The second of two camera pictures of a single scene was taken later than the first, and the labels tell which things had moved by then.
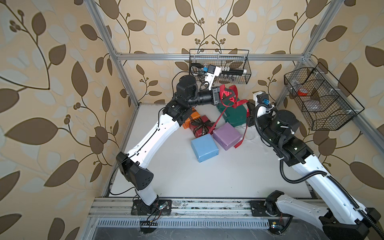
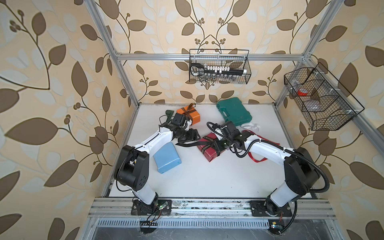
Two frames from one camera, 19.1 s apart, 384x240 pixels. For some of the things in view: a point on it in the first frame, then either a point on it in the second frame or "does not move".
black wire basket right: x=327 y=104 does not move
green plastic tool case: x=235 y=114 does not move
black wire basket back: x=234 y=64 does not move
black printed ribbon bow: x=199 y=122 -> x=211 y=142
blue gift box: x=204 y=147 -> x=166 y=156
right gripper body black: x=266 y=122 -> x=224 y=142
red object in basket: x=302 y=92 does not move
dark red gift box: x=201 y=126 -> x=209 y=152
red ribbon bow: x=229 y=97 -> x=249 y=153
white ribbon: x=250 y=133 does not move
